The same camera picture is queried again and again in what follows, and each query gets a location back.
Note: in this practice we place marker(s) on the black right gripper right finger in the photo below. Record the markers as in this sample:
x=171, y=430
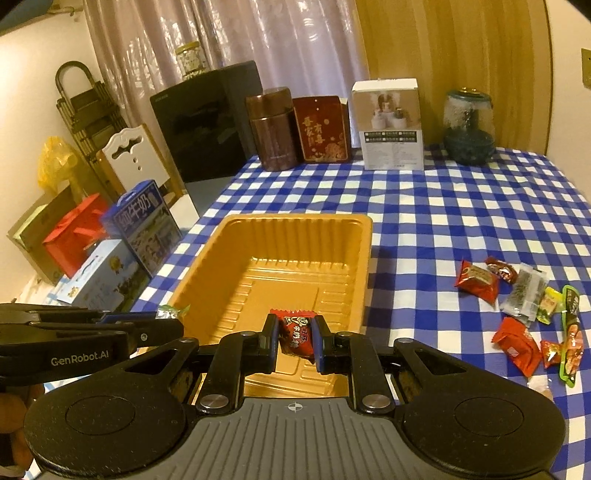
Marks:
x=353, y=355

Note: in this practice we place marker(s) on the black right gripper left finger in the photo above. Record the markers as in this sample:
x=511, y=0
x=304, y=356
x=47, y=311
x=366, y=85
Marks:
x=230, y=361

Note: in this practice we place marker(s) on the red spicy snack packet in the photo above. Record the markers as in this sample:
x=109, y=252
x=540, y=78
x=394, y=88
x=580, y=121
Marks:
x=295, y=333

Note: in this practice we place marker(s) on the clear brown candy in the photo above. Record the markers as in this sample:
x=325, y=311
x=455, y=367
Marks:
x=541, y=384

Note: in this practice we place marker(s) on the person's left hand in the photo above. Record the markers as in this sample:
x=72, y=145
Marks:
x=16, y=457

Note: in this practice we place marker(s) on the orange plastic tray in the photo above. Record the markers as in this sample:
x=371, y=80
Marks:
x=255, y=263

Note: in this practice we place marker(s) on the light blue carton box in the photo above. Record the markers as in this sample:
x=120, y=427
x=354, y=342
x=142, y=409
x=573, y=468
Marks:
x=110, y=279

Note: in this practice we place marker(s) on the red gift bag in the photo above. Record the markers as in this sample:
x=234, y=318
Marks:
x=81, y=227

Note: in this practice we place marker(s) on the olive gift bag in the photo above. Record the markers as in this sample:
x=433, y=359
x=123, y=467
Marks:
x=31, y=229

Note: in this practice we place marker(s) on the red gold snack packet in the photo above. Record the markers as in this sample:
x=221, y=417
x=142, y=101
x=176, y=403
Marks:
x=477, y=281

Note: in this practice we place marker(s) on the blue milk carton box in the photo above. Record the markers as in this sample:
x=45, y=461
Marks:
x=141, y=218

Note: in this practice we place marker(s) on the large red snack packet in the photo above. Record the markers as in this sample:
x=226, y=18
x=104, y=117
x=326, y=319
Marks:
x=515, y=340

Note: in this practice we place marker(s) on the blue white checkered tablecloth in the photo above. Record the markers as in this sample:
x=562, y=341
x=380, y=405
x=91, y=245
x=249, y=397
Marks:
x=461, y=407

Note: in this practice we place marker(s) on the dark red small snack packet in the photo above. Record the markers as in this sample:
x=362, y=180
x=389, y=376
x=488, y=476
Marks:
x=501, y=269

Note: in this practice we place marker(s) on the yellow plastic bag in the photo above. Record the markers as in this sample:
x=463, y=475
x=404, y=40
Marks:
x=57, y=165

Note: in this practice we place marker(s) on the clear dark seaweed snack packet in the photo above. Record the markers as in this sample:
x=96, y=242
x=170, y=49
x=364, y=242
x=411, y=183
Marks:
x=523, y=301

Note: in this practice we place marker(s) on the small red orange snack packet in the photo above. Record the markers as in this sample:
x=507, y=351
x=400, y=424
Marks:
x=551, y=353

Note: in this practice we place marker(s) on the white wooden chair back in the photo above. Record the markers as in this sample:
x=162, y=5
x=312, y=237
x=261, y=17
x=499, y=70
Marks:
x=133, y=158

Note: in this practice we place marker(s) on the yellow green wrapped candy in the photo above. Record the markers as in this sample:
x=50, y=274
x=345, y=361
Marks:
x=551, y=302

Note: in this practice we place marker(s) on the green sausage snack packet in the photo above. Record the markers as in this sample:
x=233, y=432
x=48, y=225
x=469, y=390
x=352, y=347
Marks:
x=573, y=341

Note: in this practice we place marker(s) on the black folding trolley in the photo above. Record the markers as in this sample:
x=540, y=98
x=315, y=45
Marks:
x=92, y=117

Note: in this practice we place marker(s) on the dark red gold gift box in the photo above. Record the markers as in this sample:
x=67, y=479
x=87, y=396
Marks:
x=323, y=127

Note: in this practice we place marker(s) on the black cabinet appliance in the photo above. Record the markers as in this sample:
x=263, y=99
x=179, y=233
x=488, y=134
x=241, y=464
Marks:
x=205, y=124

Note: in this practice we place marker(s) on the white product box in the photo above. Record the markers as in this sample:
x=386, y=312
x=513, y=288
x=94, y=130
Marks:
x=387, y=114

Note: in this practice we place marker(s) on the brown cylindrical canister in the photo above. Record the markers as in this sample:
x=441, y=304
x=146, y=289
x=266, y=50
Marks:
x=271, y=116

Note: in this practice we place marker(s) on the dark green glass dome ornament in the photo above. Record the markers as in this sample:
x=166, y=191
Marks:
x=469, y=133

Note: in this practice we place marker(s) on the glass jar with label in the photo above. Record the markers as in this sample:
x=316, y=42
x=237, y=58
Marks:
x=191, y=60

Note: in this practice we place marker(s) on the sheer curtain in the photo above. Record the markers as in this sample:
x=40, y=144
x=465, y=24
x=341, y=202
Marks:
x=312, y=47

